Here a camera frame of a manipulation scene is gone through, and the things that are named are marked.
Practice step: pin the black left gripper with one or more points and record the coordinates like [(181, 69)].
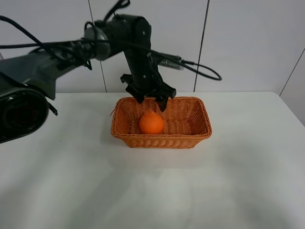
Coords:
[(145, 79)]

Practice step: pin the orange fruit with stem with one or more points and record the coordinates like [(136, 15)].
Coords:
[(151, 123)]

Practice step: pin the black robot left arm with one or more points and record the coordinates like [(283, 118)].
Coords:
[(28, 82)]

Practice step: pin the orange woven wicker basket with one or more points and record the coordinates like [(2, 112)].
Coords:
[(186, 123)]

